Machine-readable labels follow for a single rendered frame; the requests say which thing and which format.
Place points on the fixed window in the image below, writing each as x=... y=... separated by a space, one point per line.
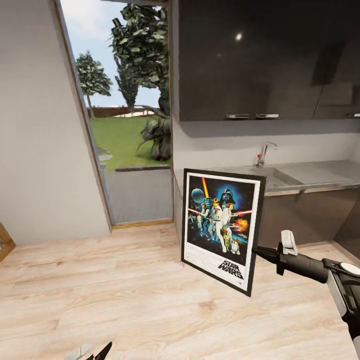
x=119 y=54

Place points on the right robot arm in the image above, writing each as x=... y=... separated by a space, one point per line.
x=343 y=279

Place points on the drop in sink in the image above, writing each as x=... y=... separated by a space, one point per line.
x=296 y=175

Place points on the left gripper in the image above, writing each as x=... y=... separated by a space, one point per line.
x=103 y=353

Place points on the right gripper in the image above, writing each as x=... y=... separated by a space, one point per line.
x=298 y=264

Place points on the poster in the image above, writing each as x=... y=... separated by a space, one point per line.
x=221 y=218

